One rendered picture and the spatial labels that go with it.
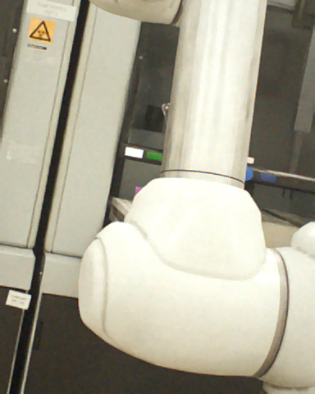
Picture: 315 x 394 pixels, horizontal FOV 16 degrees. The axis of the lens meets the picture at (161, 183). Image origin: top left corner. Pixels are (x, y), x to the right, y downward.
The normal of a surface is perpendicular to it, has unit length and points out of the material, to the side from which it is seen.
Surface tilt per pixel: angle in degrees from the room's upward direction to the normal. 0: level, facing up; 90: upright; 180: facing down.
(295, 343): 97
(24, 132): 90
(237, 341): 111
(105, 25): 90
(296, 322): 89
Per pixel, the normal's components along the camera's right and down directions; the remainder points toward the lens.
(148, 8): 0.02, 0.92
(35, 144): 0.15, 0.08
